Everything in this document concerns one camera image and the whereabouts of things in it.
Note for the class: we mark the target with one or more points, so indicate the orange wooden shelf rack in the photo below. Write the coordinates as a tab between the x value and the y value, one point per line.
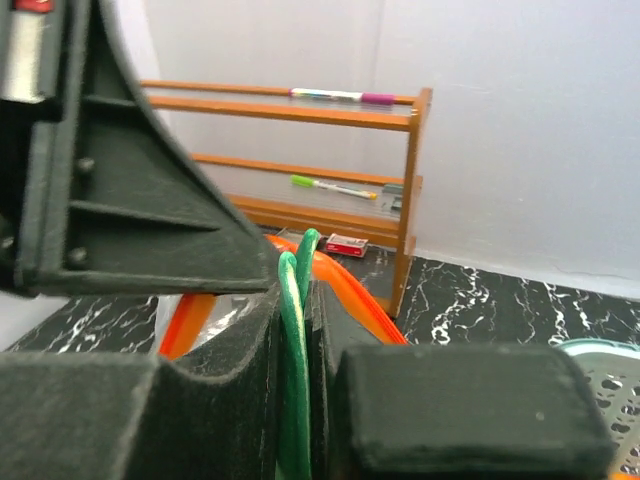
250	139

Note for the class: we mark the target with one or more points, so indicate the grey binder clip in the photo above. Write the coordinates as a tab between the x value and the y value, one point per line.
394	191

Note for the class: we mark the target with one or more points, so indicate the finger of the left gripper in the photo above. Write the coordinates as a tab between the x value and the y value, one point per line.
97	196

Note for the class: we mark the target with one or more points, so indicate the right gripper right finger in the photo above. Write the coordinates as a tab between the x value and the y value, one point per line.
466	411

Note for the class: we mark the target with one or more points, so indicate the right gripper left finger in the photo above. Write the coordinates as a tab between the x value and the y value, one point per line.
210	414

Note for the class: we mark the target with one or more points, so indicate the white pink marker pen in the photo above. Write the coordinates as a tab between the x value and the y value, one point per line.
343	96

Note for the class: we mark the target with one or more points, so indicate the light blue plastic basket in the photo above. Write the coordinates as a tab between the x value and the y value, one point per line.
612	371

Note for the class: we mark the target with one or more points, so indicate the red staples box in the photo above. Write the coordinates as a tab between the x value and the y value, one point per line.
346	245

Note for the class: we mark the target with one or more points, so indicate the clear orange zip top bag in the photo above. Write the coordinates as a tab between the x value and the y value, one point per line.
184	322

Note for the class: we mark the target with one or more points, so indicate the green yellow marker pen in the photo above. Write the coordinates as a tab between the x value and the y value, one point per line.
307	182

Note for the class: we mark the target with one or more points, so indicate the red green dragon fruit toy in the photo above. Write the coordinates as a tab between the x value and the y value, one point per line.
294	273

